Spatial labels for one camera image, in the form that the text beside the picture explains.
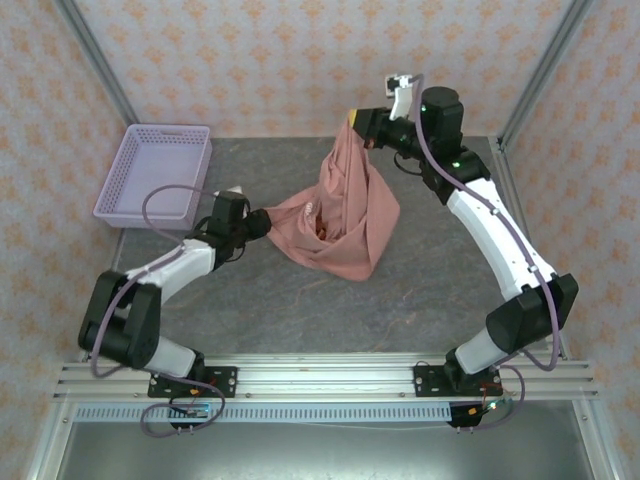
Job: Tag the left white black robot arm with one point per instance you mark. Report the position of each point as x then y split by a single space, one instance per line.
185 260

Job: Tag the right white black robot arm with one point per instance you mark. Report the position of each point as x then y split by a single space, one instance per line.
500 240

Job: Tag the pink t-shirt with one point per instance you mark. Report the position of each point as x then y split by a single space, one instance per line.
350 235

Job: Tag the small circuit board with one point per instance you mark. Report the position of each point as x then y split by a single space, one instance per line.
192 411
487 406

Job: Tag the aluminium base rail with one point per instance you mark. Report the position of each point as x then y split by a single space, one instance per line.
325 375

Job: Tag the lavender plastic basket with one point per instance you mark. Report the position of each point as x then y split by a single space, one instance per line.
150 170

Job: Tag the grey metal sheet panel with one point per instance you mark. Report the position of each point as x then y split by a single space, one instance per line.
325 455

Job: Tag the aluminium frame strut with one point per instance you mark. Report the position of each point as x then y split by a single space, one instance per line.
54 440
597 440

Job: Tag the aluminium frame post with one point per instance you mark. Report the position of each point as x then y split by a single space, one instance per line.
97 60
550 60

